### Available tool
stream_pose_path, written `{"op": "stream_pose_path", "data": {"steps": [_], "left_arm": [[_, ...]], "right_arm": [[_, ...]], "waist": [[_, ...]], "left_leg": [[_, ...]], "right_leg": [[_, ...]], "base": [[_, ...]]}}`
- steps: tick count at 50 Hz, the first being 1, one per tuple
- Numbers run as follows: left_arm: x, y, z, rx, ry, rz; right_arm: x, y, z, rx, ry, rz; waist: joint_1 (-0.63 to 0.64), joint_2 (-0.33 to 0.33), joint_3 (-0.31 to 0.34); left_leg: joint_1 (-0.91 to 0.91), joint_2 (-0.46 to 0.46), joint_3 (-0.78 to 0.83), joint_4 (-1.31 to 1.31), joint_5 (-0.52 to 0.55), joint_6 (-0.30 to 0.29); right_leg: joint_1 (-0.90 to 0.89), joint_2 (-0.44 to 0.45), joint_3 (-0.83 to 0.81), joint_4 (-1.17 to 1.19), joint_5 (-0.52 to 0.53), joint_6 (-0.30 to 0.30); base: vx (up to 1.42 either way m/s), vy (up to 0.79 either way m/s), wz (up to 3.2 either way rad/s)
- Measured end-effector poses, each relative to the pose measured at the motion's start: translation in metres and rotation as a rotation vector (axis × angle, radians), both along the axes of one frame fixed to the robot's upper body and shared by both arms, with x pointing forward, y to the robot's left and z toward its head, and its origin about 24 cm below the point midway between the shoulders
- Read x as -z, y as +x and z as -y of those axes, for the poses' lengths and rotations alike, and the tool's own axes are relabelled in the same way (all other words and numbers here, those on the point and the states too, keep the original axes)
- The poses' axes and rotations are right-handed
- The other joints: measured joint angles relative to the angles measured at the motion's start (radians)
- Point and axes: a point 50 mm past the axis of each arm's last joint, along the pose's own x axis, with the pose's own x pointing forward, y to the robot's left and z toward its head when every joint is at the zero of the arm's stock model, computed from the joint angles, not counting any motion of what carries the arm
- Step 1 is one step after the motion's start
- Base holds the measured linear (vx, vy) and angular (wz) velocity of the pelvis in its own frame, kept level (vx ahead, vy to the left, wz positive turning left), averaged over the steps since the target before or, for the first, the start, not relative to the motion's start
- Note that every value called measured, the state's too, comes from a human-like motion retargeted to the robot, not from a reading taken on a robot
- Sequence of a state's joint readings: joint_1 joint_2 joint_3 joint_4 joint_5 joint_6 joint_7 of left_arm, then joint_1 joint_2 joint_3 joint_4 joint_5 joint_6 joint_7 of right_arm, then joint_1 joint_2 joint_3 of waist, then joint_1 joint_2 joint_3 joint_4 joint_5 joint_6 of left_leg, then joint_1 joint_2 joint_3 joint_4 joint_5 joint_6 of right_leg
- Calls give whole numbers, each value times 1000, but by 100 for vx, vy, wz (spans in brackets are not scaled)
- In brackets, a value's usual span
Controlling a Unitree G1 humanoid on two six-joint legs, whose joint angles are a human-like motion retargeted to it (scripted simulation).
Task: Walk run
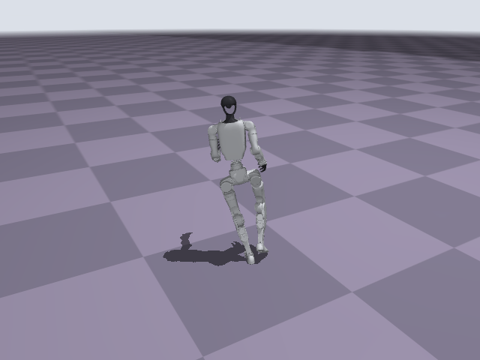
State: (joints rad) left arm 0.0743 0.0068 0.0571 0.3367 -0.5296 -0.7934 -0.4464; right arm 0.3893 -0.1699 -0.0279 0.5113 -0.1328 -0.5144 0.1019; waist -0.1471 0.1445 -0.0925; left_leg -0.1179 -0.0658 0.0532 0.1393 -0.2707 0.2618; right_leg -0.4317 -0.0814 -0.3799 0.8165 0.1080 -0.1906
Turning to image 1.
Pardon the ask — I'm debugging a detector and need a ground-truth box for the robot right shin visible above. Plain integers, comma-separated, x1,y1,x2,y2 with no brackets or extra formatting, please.
256,202,267,245

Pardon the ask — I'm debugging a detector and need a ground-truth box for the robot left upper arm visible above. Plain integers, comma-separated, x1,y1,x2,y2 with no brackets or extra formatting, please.
208,124,221,158

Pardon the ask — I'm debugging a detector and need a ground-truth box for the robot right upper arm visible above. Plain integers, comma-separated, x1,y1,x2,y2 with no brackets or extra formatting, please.
243,121,260,155

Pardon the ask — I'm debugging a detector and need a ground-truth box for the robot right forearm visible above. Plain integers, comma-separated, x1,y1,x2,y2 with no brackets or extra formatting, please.
254,145,267,166

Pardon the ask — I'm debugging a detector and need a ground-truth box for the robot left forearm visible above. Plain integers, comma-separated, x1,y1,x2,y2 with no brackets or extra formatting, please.
211,151,221,162

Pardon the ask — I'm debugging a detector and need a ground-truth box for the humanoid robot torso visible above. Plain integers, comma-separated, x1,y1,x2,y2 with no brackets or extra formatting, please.
217,118,249,185

